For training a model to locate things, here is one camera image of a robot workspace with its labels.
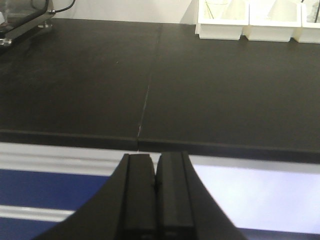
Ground stainless steel lab appliance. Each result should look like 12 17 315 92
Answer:
0 0 55 48

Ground right white storage bin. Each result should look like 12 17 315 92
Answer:
294 0 320 45

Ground white storage bin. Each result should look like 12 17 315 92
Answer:
195 0 250 41
243 0 302 42
294 0 320 45

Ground black power cable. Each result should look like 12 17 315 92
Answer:
31 0 77 13

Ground left white storage bin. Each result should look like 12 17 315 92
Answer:
195 0 250 41

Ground blue left cabinet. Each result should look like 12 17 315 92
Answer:
0 142 127 240

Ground middle white storage bin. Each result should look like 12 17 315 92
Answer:
243 0 302 42

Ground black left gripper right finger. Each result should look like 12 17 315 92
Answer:
156 152 245 240

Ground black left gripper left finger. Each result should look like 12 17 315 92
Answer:
35 154 157 240

